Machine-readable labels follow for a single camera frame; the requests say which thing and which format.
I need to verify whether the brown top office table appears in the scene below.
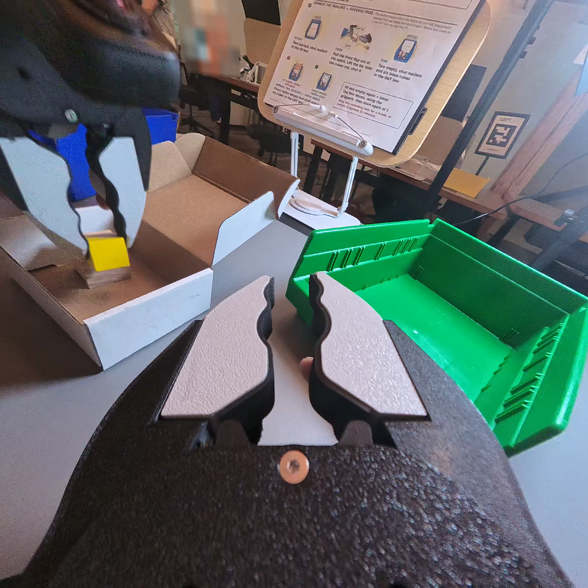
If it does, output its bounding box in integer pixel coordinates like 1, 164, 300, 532
198, 73, 263, 144
312, 138, 588, 230

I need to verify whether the instruction sheet on stand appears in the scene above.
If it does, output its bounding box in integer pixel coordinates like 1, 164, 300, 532
257, 0, 492, 230

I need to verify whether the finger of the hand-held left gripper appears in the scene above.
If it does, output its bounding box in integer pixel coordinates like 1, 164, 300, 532
0, 137, 90, 255
86, 129, 149, 251

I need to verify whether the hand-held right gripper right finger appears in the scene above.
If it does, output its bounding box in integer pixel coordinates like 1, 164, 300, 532
309, 272, 429, 424

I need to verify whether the white cardboard mailer box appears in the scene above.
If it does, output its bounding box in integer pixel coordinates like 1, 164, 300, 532
0, 133, 301, 370

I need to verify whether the yellow cube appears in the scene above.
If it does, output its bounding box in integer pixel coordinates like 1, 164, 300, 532
86, 236, 131, 273

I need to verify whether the printed instruction sheet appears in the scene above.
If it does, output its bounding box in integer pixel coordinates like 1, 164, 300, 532
271, 0, 485, 154

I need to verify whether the black cable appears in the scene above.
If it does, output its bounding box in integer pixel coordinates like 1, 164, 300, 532
455, 195, 588, 228

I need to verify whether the green plastic bin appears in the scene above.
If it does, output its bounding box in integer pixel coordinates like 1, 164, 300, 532
286, 219, 588, 456

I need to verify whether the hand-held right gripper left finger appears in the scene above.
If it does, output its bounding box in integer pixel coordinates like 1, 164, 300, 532
160, 275, 276, 422

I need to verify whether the blue plastic bin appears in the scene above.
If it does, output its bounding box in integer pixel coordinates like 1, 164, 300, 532
25, 109, 181, 203

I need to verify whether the black white marker sign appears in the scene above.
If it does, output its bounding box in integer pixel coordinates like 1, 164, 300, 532
474, 111, 530, 160

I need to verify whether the yellow paper sheet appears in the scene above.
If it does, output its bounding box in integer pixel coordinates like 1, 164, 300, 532
443, 168, 490, 198

